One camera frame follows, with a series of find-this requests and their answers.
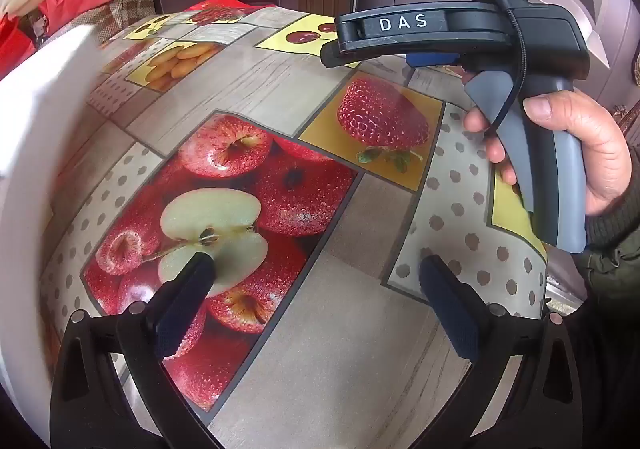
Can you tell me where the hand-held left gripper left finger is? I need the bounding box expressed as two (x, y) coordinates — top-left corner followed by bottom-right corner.
(48, 251), (226, 449)

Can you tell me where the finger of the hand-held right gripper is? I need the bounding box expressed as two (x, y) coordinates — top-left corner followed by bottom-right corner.
(406, 52), (460, 68)
(320, 40), (362, 70)

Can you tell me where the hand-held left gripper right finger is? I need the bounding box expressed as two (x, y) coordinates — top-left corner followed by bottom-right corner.
(419, 254), (583, 449)

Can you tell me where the white foam tray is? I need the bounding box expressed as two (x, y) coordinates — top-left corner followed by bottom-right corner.
(0, 23), (121, 449)

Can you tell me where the person's right forearm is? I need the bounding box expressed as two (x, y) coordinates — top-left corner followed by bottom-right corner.
(575, 144), (640, 285)

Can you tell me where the person's right hand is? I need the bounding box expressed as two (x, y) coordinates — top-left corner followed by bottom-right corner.
(461, 72), (633, 217)

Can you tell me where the red printed plastic bag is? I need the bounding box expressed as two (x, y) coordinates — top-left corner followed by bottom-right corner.
(182, 0), (273, 26)

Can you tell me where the plaid blanket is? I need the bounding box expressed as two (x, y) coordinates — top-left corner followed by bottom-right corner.
(30, 0), (156, 42)

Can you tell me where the red tote bag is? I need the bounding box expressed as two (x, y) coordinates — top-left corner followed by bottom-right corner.
(0, 14), (38, 80)

